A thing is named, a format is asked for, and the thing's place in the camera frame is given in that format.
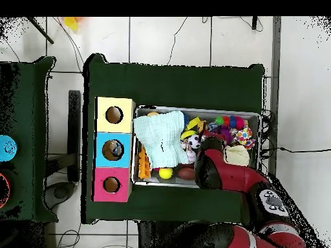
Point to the grey round base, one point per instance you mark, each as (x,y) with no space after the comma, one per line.
(60,192)

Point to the black rod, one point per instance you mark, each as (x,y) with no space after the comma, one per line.
(40,30)

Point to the brown toy football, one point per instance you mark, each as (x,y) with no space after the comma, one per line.
(186,173)

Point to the yellow floor object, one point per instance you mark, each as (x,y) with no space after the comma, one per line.
(71,23)

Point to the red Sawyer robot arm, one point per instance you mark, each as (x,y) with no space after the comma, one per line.
(232,175)

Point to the dark green tablecloth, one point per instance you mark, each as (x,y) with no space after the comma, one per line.
(31,116)
(181,85)

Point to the black upright bar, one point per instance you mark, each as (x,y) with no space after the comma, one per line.
(74,129)

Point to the wooden box with three holes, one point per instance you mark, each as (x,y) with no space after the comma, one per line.
(102,129)

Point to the purple spiky monster toy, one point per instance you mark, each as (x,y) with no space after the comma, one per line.
(227,133)

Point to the shallow mesh bin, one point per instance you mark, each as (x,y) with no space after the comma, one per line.
(160,182)

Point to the orange bowl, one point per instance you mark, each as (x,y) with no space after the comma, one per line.
(7,191)

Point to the orange plastic toy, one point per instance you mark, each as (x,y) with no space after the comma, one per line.
(143,168)

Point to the blue bowl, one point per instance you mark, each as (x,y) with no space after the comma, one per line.
(6,148)

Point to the polka dot cloth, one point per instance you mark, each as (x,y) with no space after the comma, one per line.
(244,135)

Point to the yellow ball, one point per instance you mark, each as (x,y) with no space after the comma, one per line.
(165,173)

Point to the black and white soccer ball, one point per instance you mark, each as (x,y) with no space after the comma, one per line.
(194,141)

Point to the brown plush bear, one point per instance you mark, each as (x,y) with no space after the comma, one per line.
(201,125)

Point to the cream muslin cloth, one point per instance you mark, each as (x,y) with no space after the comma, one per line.
(238,155)

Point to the white baseball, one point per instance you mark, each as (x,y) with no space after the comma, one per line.
(191,155)

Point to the light blue muslin cloth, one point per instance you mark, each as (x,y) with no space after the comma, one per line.
(160,137)

